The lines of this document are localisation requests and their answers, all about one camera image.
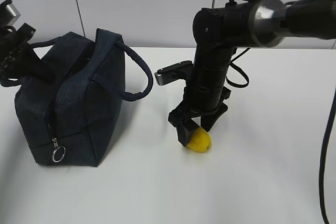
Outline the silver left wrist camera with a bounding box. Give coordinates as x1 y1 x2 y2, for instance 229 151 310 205
0 0 21 27

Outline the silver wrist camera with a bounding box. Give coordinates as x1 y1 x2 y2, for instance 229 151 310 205
0 0 21 27
154 60 193 86

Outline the dark blue lunch bag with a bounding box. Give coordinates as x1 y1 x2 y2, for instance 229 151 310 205
1 29 153 166

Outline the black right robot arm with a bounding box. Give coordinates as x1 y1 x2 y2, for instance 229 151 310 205
156 0 335 146

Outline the black hanging cable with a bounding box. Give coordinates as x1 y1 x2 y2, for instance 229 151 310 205
318 95 336 224

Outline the yellow lemon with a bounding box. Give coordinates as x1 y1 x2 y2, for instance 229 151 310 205
186 127 212 153

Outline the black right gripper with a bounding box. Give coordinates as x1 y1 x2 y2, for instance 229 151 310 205
168 87 231 147

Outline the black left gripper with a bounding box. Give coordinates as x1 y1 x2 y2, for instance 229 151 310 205
1 23 56 82

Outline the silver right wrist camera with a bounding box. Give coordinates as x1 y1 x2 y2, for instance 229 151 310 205
154 60 193 86

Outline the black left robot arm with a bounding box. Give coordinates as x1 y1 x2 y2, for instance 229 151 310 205
1 23 60 87

